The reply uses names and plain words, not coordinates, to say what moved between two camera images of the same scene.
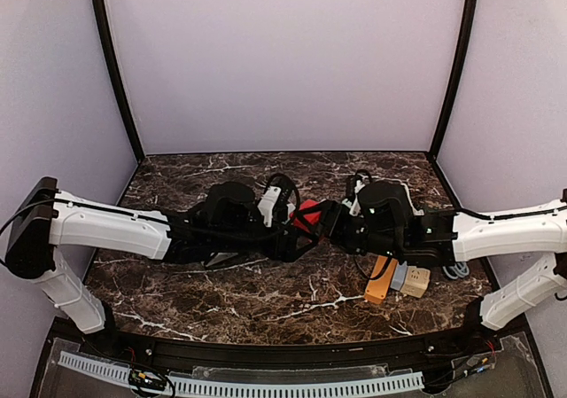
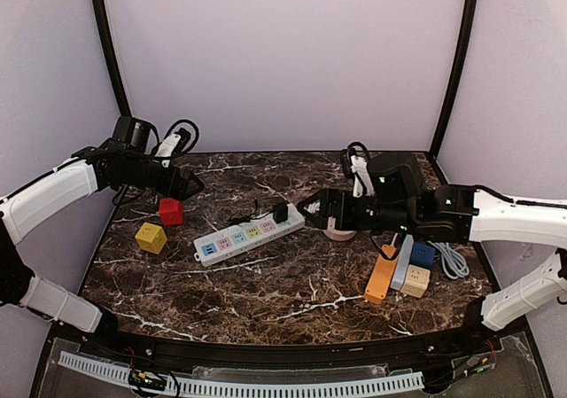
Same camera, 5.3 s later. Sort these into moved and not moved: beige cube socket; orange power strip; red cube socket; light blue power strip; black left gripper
Moved: red cube socket; black left gripper
Not moved: beige cube socket; light blue power strip; orange power strip
